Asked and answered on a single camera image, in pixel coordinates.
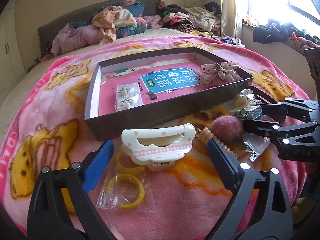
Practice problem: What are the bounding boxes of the orange white patterned cloth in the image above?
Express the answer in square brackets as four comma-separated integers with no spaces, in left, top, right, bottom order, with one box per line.
[92,5,137,44]

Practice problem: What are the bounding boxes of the pile of mixed clothes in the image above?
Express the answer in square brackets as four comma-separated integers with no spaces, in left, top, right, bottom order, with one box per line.
[157,1,221,35]

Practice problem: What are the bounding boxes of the dark blue floral quilt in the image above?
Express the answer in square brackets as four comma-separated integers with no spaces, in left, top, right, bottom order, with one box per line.
[68,0,148,40]

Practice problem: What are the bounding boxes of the dark jacket on windowsill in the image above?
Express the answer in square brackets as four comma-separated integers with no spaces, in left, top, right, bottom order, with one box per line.
[253,19,297,44]

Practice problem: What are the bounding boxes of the pink fuzzy pompom clip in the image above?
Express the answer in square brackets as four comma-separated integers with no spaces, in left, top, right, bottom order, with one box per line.
[211,115,243,144]

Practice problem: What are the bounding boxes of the floral laundry bag with clothes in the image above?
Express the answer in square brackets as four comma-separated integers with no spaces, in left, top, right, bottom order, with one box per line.
[211,35,246,48]

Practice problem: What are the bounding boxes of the dark shallow cardboard tray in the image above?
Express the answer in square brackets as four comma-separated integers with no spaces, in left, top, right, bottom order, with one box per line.
[84,48,253,140]

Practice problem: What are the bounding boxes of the cream bow clip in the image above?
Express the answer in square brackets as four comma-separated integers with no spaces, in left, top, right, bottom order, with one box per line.
[229,89,263,120]

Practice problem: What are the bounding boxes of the yellow hair ties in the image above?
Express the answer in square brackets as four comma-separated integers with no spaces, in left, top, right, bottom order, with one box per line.
[95,147,151,212]

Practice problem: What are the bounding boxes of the grey upholstered headboard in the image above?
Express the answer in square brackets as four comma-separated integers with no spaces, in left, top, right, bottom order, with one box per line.
[37,0,160,56]

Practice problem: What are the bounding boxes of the pink knitted garment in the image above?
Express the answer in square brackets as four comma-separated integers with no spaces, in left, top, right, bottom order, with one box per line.
[143,15,164,29]

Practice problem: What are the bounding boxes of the pink bundled quilt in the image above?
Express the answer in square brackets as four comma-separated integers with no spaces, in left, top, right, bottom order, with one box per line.
[51,22,99,56]

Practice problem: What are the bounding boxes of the window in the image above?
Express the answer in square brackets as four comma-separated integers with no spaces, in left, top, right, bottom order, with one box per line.
[237,0,319,33]

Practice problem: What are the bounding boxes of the pink cartoon fleece blanket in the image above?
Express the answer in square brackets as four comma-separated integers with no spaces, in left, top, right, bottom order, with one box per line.
[1,35,308,239]

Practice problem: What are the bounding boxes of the dotted sheer bow hair clip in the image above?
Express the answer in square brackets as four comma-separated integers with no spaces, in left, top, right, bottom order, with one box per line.
[200,61,242,85]

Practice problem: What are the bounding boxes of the cream built-in wardrobe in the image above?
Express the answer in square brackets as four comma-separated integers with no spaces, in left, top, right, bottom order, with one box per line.
[0,8,26,105]

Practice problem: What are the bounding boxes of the cream curtain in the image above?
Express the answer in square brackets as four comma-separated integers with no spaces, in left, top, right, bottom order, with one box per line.
[221,0,248,38]

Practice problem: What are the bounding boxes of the white pink hair claw clip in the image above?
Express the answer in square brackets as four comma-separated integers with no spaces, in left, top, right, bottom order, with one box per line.
[121,123,196,171]

